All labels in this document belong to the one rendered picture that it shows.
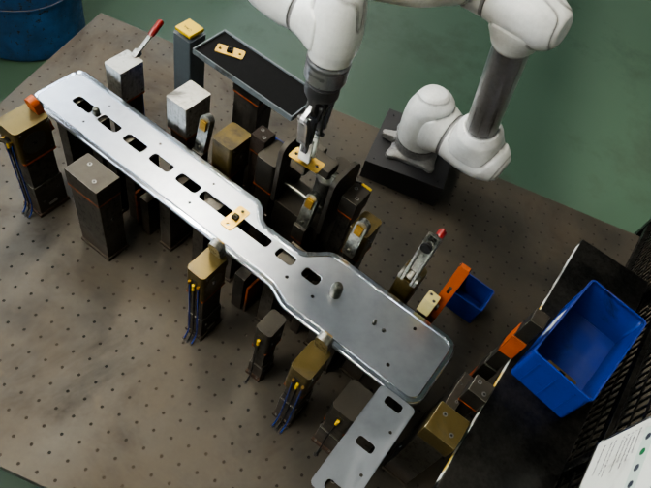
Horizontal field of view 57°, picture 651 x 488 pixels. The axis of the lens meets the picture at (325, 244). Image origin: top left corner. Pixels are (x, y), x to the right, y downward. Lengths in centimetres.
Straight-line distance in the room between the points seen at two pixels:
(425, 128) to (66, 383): 133
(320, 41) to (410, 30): 310
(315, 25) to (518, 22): 58
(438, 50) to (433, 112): 216
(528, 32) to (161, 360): 127
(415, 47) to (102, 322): 290
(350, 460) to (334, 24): 90
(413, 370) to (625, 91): 343
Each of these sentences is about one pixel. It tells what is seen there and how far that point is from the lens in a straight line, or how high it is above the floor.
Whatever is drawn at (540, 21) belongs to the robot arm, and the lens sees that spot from 154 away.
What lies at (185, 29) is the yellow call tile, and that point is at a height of 116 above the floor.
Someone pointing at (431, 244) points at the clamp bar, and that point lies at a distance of 144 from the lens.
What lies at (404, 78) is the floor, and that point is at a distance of 383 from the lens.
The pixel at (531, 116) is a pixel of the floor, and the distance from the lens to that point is 399.
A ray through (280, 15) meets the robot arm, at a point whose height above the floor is 163.
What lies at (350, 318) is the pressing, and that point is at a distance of 152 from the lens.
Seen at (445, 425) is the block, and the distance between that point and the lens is 142.
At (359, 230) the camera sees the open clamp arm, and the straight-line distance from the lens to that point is 156.
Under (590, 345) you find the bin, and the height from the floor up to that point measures 103.
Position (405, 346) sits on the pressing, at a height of 100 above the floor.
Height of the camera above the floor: 231
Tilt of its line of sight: 54 degrees down
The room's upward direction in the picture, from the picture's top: 19 degrees clockwise
